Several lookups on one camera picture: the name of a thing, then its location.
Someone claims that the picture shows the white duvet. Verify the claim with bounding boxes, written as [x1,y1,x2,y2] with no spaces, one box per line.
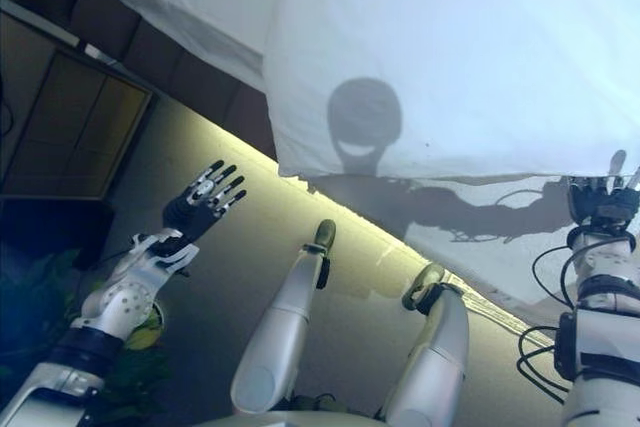
[262,0,640,184]

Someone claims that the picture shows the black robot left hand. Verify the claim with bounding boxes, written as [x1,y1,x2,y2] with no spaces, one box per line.
[162,160,248,249]

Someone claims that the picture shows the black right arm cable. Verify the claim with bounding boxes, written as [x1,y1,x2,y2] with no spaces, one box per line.
[516,234,584,404]

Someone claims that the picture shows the brown padded bed frame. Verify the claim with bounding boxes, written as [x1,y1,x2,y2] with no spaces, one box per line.
[0,0,280,161]

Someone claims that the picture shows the silver robot right leg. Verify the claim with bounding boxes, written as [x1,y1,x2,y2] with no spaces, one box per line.
[378,262,470,427]

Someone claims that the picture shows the green potted plant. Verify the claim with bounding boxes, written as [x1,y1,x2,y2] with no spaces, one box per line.
[0,246,172,427]

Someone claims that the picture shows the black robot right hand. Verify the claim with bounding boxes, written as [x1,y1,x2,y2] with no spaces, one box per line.
[568,149,640,224]

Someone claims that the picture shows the wooden nightstand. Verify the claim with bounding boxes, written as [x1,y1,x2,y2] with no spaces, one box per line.
[0,0,154,199]

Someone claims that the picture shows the black box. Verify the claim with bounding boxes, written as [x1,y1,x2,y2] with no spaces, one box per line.
[0,195,117,272]

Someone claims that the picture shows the white bed sheet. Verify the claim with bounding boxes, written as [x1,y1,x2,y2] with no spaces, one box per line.
[53,0,284,94]

